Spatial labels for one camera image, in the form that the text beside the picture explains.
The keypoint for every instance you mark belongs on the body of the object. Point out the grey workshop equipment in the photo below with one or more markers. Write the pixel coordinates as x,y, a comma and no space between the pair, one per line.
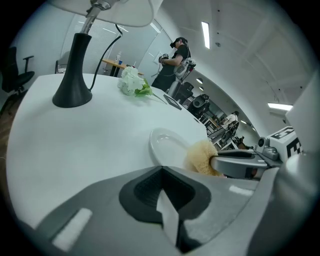
228,135

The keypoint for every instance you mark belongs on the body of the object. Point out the small blue cup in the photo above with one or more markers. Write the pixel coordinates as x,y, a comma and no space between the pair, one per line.
120,62

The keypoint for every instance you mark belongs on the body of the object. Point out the patterned seat cushion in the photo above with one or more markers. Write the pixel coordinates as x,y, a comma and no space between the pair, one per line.
62,68

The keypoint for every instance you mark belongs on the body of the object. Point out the artificial white flower sprig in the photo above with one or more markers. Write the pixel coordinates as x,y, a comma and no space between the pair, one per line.
131,80

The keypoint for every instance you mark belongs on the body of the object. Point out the black round machine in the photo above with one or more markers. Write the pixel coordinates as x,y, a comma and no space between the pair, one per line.
200,105

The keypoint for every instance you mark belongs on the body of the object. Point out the black mesh office chair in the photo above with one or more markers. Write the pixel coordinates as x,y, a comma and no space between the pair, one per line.
15,75
186,91

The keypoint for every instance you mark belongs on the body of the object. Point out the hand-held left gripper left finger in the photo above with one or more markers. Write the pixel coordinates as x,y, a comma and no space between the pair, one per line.
105,200

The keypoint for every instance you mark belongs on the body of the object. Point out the grey metal frame chair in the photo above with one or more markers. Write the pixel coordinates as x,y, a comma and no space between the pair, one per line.
62,62

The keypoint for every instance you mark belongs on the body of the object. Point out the yellow sponge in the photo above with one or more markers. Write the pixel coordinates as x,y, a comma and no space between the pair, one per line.
198,157

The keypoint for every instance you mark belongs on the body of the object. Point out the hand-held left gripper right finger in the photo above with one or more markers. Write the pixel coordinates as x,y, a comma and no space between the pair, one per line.
220,200

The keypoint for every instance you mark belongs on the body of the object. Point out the clear plastic bottle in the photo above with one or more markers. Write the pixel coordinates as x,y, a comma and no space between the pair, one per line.
119,56

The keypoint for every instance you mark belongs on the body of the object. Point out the white plate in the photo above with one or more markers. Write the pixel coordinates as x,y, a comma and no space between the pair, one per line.
166,145

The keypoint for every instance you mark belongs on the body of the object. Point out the long ceiling light panel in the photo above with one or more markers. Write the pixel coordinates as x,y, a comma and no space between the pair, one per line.
205,35
280,106

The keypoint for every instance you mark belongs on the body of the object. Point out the black picture frame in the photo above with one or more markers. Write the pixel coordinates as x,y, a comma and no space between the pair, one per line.
173,102

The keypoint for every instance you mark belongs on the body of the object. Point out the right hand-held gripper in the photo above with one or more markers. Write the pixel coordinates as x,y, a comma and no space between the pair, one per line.
285,142

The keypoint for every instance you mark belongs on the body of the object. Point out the white shade table lamp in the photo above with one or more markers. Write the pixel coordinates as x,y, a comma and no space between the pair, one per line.
72,85

